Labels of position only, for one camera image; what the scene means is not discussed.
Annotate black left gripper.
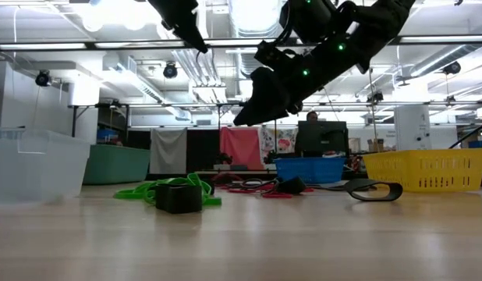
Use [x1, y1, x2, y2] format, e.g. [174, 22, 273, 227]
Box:
[147, 0, 209, 54]

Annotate grey hanging cloth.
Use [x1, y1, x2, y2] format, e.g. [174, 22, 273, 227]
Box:
[149, 127, 188, 176]

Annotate floral hanging cloth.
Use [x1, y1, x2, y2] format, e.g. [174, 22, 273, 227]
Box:
[260, 127, 299, 163]

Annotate cardboard box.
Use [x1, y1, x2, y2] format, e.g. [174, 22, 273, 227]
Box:
[367, 138, 386, 153]

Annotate black monitor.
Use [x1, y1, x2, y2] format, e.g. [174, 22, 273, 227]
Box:
[295, 120, 349, 158]

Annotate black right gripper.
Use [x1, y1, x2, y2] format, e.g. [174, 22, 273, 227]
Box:
[233, 41, 324, 126]

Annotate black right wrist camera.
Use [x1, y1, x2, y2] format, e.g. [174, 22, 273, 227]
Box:
[278, 0, 339, 44]

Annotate blue plastic basket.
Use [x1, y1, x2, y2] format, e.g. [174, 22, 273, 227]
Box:
[274, 156, 347, 184]

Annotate ceiling air vent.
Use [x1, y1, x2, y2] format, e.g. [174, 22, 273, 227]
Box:
[238, 50, 264, 77]

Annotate clear plastic bin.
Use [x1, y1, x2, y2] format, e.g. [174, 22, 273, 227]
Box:
[0, 126, 92, 206]

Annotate blue storage bin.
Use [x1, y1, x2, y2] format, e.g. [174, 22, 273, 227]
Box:
[96, 128, 119, 144]

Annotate thin wooden pole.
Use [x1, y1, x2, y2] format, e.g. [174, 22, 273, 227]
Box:
[366, 68, 379, 142]

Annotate thin grey rubber band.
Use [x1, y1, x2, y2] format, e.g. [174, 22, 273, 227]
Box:
[240, 177, 281, 192]

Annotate black slanted rod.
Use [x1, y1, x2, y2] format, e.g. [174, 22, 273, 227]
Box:
[452, 124, 482, 150]

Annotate white cylindrical appliance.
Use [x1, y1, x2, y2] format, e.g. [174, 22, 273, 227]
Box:
[393, 105, 432, 151]

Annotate pink hanging cloth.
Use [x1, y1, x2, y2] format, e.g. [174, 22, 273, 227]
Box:
[219, 126, 262, 171]

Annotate green rubber band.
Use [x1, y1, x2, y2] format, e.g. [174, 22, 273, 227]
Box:
[143, 171, 213, 206]
[113, 180, 158, 202]
[201, 194, 222, 207]

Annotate long ceiling light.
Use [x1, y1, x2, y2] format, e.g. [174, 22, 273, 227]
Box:
[399, 34, 482, 44]
[204, 37, 288, 46]
[0, 41, 88, 51]

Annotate teal plastic basket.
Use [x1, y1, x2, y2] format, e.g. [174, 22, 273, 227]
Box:
[83, 144, 151, 186]

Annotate yellow plastic basket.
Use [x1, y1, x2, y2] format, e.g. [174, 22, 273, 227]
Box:
[361, 148, 482, 193]

